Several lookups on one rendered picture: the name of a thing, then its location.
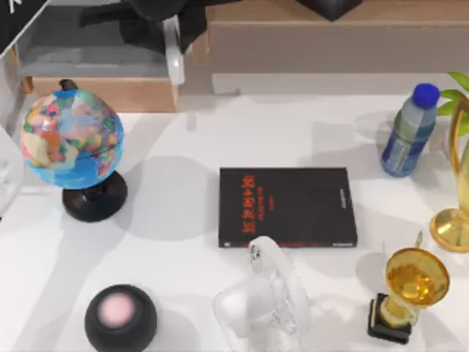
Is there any black book with red lettering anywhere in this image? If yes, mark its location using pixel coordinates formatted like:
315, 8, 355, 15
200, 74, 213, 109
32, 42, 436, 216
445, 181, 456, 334
218, 167, 358, 249

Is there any clear bottle with blue cap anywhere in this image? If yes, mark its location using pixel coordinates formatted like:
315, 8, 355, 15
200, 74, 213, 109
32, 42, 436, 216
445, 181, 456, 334
380, 83, 441, 179

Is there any colourful globe on black stand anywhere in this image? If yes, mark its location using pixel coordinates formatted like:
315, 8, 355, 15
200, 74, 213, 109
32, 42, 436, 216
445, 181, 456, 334
20, 78, 129, 224

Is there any black round speaker pink top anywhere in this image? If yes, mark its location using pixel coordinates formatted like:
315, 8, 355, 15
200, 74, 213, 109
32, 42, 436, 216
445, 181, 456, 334
84, 284, 159, 352

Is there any pale wooden drawer front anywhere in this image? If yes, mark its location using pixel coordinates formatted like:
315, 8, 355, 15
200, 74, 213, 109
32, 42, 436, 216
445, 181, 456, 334
21, 75, 181, 114

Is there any tall gold trophy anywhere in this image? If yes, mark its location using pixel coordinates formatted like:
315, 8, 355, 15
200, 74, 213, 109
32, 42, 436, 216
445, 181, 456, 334
429, 97, 469, 253

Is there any wooden cupboard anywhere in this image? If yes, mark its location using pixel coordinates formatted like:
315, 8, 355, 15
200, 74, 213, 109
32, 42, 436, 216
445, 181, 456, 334
182, 0, 469, 75

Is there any green plant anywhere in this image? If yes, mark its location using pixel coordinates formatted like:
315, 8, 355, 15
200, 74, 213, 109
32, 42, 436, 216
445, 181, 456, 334
437, 71, 469, 119

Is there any gold trophy on black base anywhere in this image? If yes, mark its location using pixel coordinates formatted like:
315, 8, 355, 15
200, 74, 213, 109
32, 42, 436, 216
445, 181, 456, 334
367, 230, 451, 345

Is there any grey drawer inside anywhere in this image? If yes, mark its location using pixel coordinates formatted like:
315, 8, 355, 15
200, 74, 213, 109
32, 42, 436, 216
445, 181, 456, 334
14, 5, 174, 78

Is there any white translucent object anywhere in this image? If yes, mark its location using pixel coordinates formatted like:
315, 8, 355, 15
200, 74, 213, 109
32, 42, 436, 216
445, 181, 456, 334
0, 124, 26, 218

